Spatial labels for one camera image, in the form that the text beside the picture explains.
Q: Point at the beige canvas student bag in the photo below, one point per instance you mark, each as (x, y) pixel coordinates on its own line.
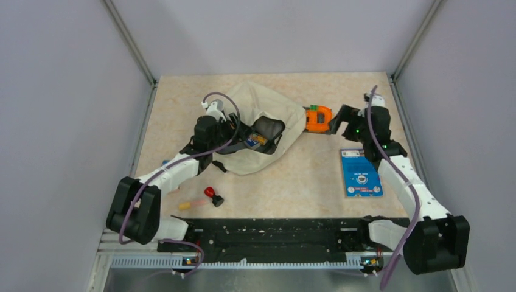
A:
(265, 112)

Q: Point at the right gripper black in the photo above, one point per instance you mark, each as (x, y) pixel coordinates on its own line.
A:
(347, 114)

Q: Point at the black square pad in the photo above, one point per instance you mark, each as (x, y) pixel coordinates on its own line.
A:
(326, 131)

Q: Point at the orange tape dispenser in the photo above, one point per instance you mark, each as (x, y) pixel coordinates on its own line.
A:
(318, 119)

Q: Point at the red black stamp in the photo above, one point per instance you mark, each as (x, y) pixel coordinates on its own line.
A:
(216, 200)

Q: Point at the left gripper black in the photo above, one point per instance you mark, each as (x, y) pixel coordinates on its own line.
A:
(235, 133)

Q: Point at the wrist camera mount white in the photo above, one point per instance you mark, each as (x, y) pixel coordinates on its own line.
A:
(374, 100)
(215, 110)

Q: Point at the light blue book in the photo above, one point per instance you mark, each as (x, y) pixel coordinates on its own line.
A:
(360, 178)

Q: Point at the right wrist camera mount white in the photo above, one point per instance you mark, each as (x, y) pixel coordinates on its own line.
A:
(374, 100)

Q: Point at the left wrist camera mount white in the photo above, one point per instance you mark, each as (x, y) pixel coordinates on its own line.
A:
(215, 110)

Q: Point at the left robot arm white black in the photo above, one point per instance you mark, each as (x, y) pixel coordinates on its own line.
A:
(135, 211)

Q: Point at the yellow pink highlighter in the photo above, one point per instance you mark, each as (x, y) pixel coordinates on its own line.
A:
(192, 204)

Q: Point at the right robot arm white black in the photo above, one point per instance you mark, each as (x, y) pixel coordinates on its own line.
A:
(435, 239)

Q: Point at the orange treehouse book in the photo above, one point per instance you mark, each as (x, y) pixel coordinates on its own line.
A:
(260, 139)

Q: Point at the blue 91-storey treehouse book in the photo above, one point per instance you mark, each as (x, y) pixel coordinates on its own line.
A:
(252, 143)

